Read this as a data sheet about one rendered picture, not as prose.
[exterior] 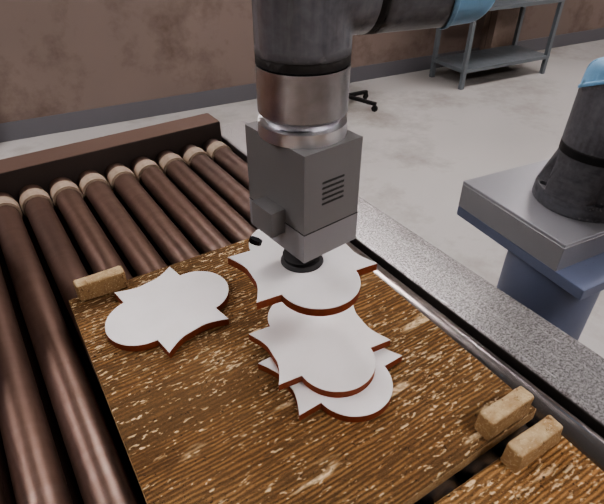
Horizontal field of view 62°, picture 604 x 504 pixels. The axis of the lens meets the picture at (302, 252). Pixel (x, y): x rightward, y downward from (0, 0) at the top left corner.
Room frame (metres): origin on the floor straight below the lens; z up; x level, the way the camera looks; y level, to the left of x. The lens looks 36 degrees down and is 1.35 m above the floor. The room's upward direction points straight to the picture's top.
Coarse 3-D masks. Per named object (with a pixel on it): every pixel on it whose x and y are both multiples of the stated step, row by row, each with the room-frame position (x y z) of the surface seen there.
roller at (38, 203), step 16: (32, 192) 0.75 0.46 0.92; (32, 208) 0.70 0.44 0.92; (48, 208) 0.71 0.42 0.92; (32, 224) 0.67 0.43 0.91; (48, 224) 0.65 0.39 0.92; (48, 240) 0.61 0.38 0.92; (64, 240) 0.61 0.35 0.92; (48, 256) 0.58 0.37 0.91; (64, 256) 0.57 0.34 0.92; (64, 272) 0.53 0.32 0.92; (80, 272) 0.54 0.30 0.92; (64, 288) 0.51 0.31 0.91; (80, 336) 0.43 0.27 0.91
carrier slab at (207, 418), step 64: (256, 320) 0.42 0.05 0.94; (384, 320) 0.42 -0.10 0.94; (128, 384) 0.33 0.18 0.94; (192, 384) 0.33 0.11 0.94; (256, 384) 0.33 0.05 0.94; (448, 384) 0.33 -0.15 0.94; (128, 448) 0.26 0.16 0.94; (192, 448) 0.26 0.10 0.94; (256, 448) 0.26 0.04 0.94; (320, 448) 0.26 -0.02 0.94; (384, 448) 0.26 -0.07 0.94; (448, 448) 0.26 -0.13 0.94
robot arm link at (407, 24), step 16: (384, 0) 0.39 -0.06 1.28; (400, 0) 0.39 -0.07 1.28; (416, 0) 0.40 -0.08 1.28; (432, 0) 0.40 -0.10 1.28; (448, 0) 0.41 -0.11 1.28; (464, 0) 0.42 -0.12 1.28; (480, 0) 0.42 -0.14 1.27; (384, 16) 0.39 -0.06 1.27; (400, 16) 0.40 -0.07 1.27; (416, 16) 0.41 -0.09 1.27; (432, 16) 0.41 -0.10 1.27; (448, 16) 0.42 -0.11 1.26; (464, 16) 0.43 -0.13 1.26; (480, 16) 0.44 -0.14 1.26; (368, 32) 0.41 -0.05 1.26; (384, 32) 0.42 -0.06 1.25
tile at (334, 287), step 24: (264, 240) 0.44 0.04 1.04; (240, 264) 0.40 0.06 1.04; (264, 264) 0.40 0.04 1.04; (336, 264) 0.40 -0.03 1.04; (360, 264) 0.40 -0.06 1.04; (264, 288) 0.36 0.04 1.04; (288, 288) 0.36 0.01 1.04; (312, 288) 0.36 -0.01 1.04; (336, 288) 0.36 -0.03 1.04; (312, 312) 0.33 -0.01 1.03; (336, 312) 0.34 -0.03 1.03
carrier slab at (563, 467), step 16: (560, 448) 0.26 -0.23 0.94; (576, 448) 0.26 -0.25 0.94; (496, 464) 0.24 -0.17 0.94; (528, 464) 0.24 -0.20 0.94; (544, 464) 0.24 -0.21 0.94; (560, 464) 0.24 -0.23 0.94; (576, 464) 0.24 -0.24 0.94; (592, 464) 0.24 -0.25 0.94; (480, 480) 0.23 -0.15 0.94; (496, 480) 0.23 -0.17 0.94; (512, 480) 0.23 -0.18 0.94; (528, 480) 0.23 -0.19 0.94; (544, 480) 0.23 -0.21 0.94; (560, 480) 0.23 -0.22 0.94; (576, 480) 0.23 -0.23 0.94; (592, 480) 0.23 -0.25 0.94; (448, 496) 0.22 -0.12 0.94; (464, 496) 0.22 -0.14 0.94; (480, 496) 0.22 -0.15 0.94; (496, 496) 0.22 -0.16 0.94; (512, 496) 0.22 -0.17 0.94; (528, 496) 0.22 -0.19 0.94; (544, 496) 0.22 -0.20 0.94; (560, 496) 0.22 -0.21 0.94; (576, 496) 0.22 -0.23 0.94; (592, 496) 0.22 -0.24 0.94
